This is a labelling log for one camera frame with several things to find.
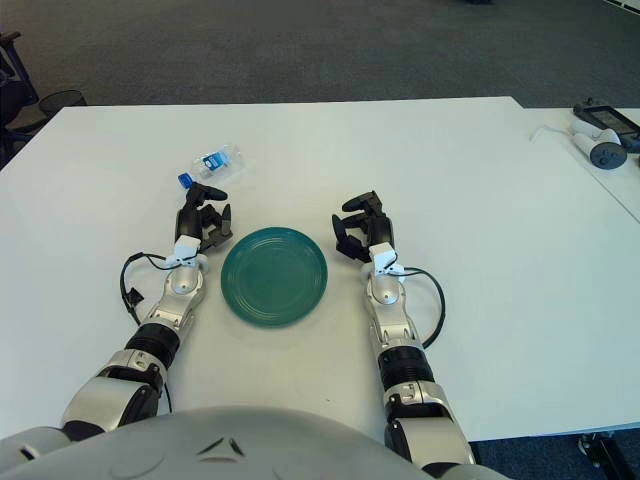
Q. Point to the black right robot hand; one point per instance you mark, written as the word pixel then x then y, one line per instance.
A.
pixel 380 230

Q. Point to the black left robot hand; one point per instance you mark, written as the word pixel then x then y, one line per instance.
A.
pixel 192 220

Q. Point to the clear plastic bottle blue cap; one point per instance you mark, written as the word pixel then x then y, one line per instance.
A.
pixel 220 162

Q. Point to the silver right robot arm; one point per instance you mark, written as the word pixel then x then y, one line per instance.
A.
pixel 390 305

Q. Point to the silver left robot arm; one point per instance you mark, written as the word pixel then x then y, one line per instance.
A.
pixel 175 295

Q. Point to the green round plate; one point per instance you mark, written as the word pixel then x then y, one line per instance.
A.
pixel 275 277

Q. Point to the black office chair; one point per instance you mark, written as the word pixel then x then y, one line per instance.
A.
pixel 15 100

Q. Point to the grey robot torso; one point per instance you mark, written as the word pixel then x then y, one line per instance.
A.
pixel 225 450

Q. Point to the white grey VR controller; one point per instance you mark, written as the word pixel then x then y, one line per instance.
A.
pixel 605 155

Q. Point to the black table leg base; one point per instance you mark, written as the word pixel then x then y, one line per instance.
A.
pixel 610 455

